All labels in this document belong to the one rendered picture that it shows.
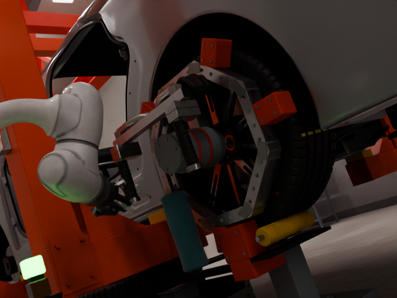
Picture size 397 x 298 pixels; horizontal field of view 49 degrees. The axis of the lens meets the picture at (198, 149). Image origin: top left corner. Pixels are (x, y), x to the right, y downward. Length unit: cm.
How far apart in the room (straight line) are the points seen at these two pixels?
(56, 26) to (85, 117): 424
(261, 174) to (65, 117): 59
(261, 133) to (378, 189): 580
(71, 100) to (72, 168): 17
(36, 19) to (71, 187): 430
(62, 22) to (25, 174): 383
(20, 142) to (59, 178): 70
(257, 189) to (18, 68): 101
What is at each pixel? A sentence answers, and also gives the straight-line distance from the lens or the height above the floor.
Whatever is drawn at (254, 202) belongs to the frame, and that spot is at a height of 62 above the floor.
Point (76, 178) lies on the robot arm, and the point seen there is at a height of 79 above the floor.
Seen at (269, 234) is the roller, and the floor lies 51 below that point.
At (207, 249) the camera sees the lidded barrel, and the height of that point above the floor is 17.
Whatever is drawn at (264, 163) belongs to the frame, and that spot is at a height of 71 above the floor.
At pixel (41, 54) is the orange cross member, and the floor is 261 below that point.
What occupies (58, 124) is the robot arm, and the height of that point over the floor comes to 93.
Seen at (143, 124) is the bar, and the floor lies 96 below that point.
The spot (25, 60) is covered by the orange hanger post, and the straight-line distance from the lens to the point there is 183.
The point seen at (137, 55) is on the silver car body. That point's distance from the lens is 187.
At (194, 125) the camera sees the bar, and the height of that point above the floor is 93.
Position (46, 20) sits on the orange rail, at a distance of 526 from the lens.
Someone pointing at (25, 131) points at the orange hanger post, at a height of 113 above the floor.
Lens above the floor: 59
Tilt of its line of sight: 10 degrees up
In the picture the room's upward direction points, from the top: 20 degrees counter-clockwise
